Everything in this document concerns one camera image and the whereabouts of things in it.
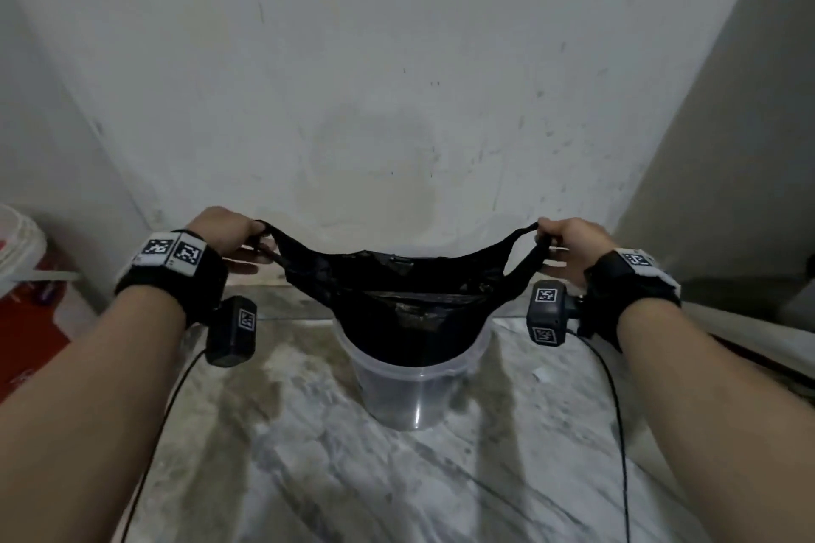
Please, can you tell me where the person's right hand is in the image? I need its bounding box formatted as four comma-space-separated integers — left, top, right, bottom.
536, 217, 616, 290

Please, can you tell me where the person's left hand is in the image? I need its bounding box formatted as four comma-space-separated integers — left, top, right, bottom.
185, 207, 279, 276

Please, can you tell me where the black plastic bag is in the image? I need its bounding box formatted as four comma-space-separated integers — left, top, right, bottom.
253, 219, 557, 367

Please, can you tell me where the person's right forearm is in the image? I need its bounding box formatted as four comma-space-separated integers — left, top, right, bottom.
613, 296, 815, 543

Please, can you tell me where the person's left forearm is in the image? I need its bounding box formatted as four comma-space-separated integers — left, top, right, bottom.
0, 287, 192, 543

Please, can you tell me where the clear plastic bucket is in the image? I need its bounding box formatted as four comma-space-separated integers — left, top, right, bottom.
331, 312, 493, 433

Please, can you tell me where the white plastic tub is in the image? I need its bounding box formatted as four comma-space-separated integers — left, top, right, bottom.
680, 301, 815, 398

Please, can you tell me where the white plastic bucket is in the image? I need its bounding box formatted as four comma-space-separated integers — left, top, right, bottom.
0, 203, 81, 303

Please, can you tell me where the red cardboard box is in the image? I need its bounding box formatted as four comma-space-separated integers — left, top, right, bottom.
0, 241, 72, 405

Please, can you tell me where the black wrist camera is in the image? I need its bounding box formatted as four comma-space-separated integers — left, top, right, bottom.
526, 281, 582, 348
204, 296, 259, 368

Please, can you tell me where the black wrist strap with markers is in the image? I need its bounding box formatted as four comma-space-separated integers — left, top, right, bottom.
582, 248, 683, 353
115, 230, 229, 329

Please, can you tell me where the black cable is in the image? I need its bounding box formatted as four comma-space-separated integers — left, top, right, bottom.
573, 333, 633, 543
121, 348, 211, 543

